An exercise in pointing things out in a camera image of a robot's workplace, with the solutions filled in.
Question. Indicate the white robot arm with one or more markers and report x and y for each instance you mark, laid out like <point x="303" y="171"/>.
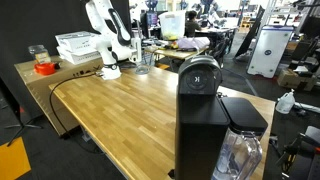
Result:
<point x="114" y="43"/>

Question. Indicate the clear water tank black lid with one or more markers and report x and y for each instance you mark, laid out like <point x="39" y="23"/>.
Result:
<point x="241" y="151"/>

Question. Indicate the background wooden table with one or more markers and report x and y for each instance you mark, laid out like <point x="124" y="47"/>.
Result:
<point x="182" y="55"/>

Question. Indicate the black Keurig coffee machine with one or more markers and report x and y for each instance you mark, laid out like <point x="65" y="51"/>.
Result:
<point x="201" y="121"/>

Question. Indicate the purple cloth pile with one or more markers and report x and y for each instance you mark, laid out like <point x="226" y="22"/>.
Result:
<point x="194" y="42"/>

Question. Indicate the large clear plastic bin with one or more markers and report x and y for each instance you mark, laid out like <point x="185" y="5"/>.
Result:
<point x="172" y="24"/>

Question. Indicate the person seated in background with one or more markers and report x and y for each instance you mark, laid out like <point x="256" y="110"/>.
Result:
<point x="191" y="25"/>

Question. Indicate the stacked white boxes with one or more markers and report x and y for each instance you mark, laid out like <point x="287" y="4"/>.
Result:
<point x="75" y="47"/>

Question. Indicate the white board panel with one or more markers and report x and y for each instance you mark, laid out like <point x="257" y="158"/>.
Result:
<point x="270" y="46"/>

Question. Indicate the cardboard box cabinet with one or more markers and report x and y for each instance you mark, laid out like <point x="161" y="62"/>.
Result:
<point x="57" y="114"/>

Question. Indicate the white plastic jug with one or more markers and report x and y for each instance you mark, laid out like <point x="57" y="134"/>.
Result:
<point x="285" y="102"/>

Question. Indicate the clear plastic container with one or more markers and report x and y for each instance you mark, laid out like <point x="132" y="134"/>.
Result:
<point x="39" y="53"/>

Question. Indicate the cardboard box on floor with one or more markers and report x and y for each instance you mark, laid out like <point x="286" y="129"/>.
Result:
<point x="290" y="79"/>

